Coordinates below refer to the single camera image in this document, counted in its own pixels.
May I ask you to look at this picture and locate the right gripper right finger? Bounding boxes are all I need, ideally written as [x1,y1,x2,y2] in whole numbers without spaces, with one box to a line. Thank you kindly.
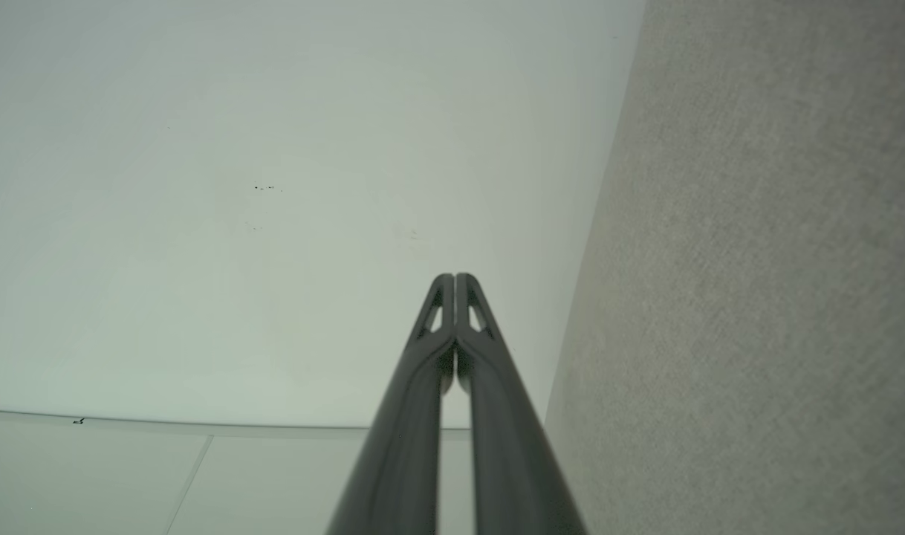
[456,273,588,535]

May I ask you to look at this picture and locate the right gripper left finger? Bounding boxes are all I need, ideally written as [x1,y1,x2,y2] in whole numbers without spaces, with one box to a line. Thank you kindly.
[326,273,455,535]

